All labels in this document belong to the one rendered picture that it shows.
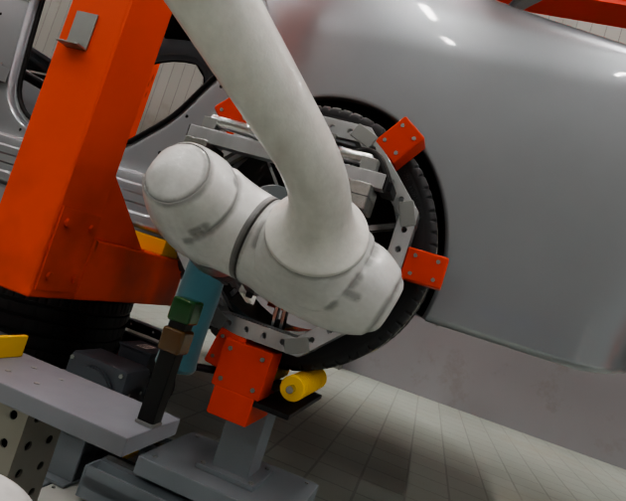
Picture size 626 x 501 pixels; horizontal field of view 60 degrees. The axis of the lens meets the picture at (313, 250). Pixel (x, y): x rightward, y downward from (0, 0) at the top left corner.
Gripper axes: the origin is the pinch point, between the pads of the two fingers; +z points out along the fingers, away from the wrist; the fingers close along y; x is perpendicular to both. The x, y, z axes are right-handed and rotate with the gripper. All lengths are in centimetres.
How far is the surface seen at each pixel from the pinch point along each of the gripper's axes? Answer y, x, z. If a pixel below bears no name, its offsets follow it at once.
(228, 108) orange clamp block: 28, -45, 21
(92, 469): 32, 43, 48
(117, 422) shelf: 10.9, 26.7, -2.2
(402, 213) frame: -19.7, -31.5, 20.9
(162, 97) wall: 305, -282, 435
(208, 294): 13.5, -0.9, 20.5
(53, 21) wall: 487, -344, 431
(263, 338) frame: 1.7, 2.2, 33.0
